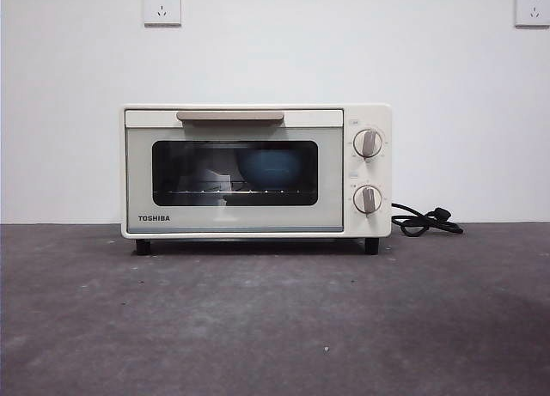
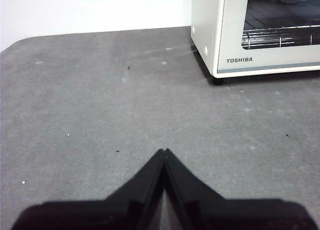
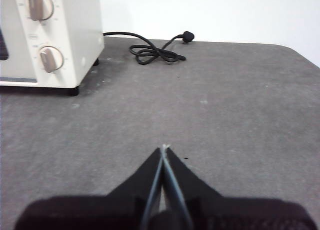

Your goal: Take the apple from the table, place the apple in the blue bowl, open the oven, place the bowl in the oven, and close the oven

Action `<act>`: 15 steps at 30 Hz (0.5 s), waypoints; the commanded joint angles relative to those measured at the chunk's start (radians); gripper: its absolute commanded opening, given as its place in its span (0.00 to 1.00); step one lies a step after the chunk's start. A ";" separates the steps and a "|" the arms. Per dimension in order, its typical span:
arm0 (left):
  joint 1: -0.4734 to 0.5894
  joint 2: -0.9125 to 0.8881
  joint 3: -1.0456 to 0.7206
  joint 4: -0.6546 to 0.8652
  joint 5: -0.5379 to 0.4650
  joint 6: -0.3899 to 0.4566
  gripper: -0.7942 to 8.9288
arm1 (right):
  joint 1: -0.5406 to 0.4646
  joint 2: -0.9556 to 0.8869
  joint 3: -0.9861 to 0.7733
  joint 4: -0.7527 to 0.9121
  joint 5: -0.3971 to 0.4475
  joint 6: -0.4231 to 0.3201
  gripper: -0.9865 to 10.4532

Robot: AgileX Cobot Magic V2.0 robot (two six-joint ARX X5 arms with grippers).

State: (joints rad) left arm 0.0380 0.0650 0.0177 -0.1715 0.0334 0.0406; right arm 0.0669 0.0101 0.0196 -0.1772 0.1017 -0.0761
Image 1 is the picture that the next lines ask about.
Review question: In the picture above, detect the metal wire oven rack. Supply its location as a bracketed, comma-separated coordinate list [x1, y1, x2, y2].
[154, 189, 302, 197]

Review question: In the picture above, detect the blue ribbed bowl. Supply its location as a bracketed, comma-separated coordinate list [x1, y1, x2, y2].
[234, 149, 307, 191]

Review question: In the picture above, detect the oven door with beige handle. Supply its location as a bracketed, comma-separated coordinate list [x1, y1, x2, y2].
[123, 108, 345, 235]

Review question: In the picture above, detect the white Toshiba toaster oven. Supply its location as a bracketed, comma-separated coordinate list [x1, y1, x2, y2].
[119, 102, 393, 257]

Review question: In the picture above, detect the black oven power cable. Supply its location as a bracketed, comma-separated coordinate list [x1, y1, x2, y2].
[390, 202, 464, 237]

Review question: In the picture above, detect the beige oven knob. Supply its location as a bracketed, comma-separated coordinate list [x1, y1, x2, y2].
[352, 184, 384, 216]
[352, 128, 385, 160]

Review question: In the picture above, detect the white wall socket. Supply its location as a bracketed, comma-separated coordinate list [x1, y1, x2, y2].
[514, 0, 550, 28]
[143, 0, 183, 28]

